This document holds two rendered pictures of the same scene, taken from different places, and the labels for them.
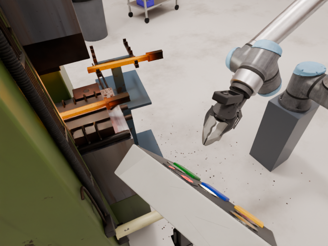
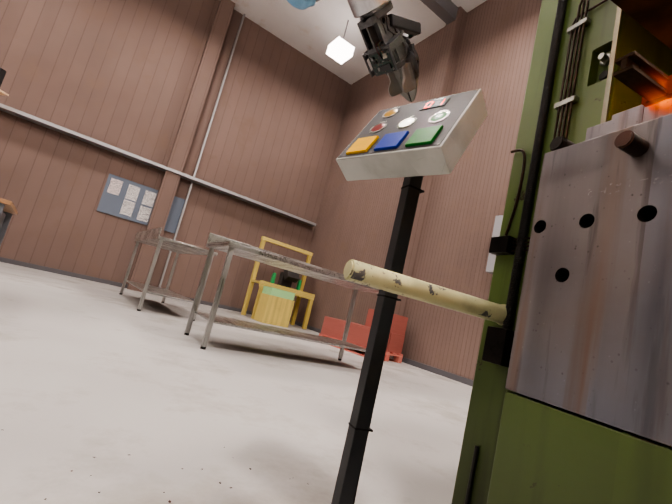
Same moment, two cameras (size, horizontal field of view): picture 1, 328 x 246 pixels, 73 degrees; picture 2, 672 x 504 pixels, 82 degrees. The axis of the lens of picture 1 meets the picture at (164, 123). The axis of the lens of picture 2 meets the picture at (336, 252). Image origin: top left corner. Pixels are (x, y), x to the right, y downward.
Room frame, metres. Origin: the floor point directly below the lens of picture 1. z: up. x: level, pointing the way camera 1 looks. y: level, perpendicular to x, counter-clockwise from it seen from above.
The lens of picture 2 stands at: (1.26, -0.24, 0.53)
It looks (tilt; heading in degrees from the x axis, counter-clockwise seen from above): 9 degrees up; 178
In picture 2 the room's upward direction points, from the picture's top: 14 degrees clockwise
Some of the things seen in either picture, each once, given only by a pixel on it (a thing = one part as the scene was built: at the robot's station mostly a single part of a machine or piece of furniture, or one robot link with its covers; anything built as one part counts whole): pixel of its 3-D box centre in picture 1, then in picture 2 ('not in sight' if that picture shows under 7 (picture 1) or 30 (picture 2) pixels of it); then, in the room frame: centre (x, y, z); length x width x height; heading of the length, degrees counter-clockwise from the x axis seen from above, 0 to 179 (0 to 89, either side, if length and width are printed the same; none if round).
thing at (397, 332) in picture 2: not in sight; (363, 329); (-5.02, 0.75, 0.36); 1.27 x 0.98 x 0.71; 30
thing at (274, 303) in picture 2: not in sight; (288, 283); (-7.18, -0.71, 0.88); 1.38 x 1.21 x 1.76; 120
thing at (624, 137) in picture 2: (128, 117); (631, 143); (0.75, 0.17, 0.87); 0.04 x 0.03 x 0.03; 109
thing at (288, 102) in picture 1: (297, 96); not in sight; (1.04, -0.85, 0.65); 0.19 x 0.19 x 0.10
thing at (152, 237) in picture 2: not in sight; (163, 271); (-4.46, -2.34, 0.50); 2.01 x 0.74 x 1.01; 31
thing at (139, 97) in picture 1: (121, 91); not in sight; (1.20, 0.26, 0.69); 0.40 x 0.30 x 0.02; 16
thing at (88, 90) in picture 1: (88, 96); not in sight; (0.84, 0.35, 0.95); 0.12 x 0.09 x 0.07; 109
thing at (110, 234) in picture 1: (109, 226); (502, 245); (0.29, 0.22, 0.80); 0.06 x 0.03 x 0.04; 19
